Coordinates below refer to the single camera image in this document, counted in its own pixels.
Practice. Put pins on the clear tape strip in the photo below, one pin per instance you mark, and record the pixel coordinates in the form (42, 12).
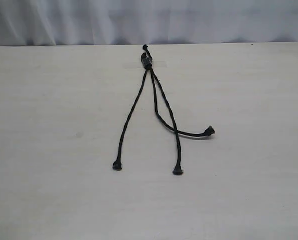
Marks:
(139, 65)

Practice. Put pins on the white backdrop curtain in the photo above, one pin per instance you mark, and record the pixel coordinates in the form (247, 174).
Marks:
(133, 22)

